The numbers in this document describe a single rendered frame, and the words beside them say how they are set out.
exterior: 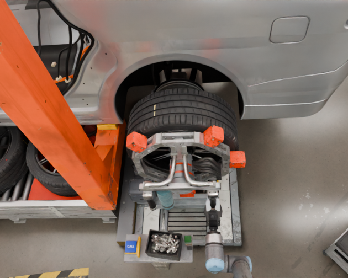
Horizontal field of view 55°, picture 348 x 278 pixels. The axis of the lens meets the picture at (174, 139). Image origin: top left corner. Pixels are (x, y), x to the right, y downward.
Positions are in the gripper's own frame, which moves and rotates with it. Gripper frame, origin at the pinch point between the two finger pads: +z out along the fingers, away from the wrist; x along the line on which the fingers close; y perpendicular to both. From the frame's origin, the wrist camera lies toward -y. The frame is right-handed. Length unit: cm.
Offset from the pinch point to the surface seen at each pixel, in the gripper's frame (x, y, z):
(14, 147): -147, 33, 55
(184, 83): -15, -17, 67
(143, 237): -44, 38, -11
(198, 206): -11, 69, 20
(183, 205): -22, 67, 20
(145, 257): -42, 38, -24
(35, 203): -126, 44, 15
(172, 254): -24.9, 30.5, -23.6
